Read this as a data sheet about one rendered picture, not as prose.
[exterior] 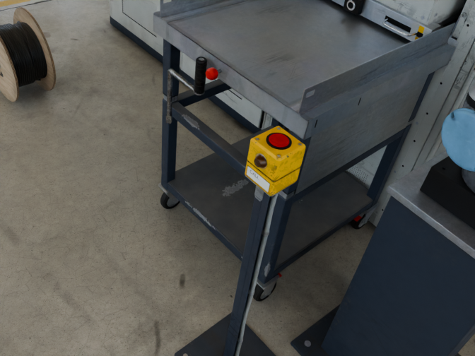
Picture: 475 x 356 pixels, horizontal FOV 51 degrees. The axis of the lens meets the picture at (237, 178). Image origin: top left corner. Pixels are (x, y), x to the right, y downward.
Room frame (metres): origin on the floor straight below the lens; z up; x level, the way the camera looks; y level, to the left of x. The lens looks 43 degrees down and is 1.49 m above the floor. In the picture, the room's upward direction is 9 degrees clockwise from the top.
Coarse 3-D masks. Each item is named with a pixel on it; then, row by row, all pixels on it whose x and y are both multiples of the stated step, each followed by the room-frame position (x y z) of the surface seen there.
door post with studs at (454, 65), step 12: (468, 0) 1.47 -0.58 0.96; (468, 12) 1.46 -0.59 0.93; (468, 24) 1.45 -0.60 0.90; (456, 36) 1.46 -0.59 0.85; (468, 36) 1.44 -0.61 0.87; (468, 48) 1.43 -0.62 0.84; (456, 60) 1.44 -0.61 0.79; (456, 72) 1.43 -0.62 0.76; (444, 84) 1.44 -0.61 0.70; (444, 96) 1.43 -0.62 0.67; (432, 108) 1.44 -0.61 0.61; (432, 120) 1.43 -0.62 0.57; (420, 132) 1.44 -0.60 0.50; (420, 144) 1.43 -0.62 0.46; (408, 156) 1.44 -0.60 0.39; (408, 168) 1.43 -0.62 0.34; (396, 180) 1.45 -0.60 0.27; (384, 204) 1.45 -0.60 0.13
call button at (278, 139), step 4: (272, 136) 0.76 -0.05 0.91; (276, 136) 0.76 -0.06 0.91; (280, 136) 0.76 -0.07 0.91; (284, 136) 0.76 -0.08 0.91; (272, 140) 0.75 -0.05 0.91; (276, 140) 0.75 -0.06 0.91; (280, 140) 0.75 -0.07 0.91; (284, 140) 0.75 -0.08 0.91; (288, 140) 0.76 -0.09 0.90; (272, 144) 0.74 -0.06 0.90; (276, 144) 0.74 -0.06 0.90; (280, 144) 0.74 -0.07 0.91; (284, 144) 0.74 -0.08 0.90
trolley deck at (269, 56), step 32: (256, 0) 1.56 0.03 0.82; (288, 0) 1.61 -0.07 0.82; (320, 0) 1.65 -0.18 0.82; (160, 32) 1.33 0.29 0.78; (192, 32) 1.28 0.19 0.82; (224, 32) 1.31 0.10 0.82; (256, 32) 1.34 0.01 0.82; (288, 32) 1.37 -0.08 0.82; (320, 32) 1.41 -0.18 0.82; (352, 32) 1.44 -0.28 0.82; (384, 32) 1.47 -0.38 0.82; (224, 64) 1.14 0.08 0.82; (256, 64) 1.16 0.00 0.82; (288, 64) 1.19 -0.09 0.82; (320, 64) 1.22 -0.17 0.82; (352, 64) 1.24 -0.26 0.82; (416, 64) 1.30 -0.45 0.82; (256, 96) 1.06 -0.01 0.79; (288, 96) 1.03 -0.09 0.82; (352, 96) 1.08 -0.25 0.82; (384, 96) 1.19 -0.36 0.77; (288, 128) 0.98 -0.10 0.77; (320, 128) 0.99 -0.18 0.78
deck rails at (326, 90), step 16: (160, 0) 1.34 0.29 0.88; (176, 0) 1.38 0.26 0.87; (192, 0) 1.42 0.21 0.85; (208, 0) 1.47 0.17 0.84; (224, 0) 1.52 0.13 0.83; (240, 0) 1.54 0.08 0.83; (160, 16) 1.34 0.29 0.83; (176, 16) 1.35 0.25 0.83; (432, 32) 1.37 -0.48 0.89; (448, 32) 1.45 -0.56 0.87; (400, 48) 1.25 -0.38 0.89; (416, 48) 1.32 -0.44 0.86; (432, 48) 1.40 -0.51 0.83; (368, 64) 1.15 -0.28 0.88; (384, 64) 1.21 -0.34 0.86; (400, 64) 1.28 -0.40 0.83; (336, 80) 1.05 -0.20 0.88; (352, 80) 1.11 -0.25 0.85; (368, 80) 1.17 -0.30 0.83; (304, 96) 0.97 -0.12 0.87; (320, 96) 1.02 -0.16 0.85; (336, 96) 1.06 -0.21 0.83; (304, 112) 0.97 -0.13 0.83
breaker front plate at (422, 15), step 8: (376, 0) 1.53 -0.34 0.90; (384, 0) 1.51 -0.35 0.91; (392, 0) 1.49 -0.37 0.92; (400, 0) 1.47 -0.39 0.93; (408, 0) 1.46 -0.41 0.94; (416, 0) 1.44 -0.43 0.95; (424, 0) 1.43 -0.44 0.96; (432, 0) 1.41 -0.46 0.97; (400, 8) 1.47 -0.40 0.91; (408, 8) 1.45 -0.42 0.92; (416, 8) 1.44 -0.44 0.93; (424, 8) 1.42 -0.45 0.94; (432, 8) 1.41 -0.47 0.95; (416, 16) 1.43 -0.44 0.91; (424, 16) 1.42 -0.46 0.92
